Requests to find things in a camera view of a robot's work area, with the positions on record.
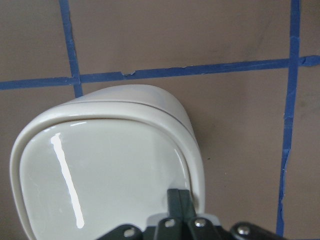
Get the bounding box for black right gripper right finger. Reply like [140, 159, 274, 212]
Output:
[178, 189, 223, 240]

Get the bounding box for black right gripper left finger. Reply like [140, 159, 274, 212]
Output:
[153, 188, 181, 240]

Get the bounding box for white small trash can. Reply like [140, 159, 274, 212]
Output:
[10, 84, 205, 240]

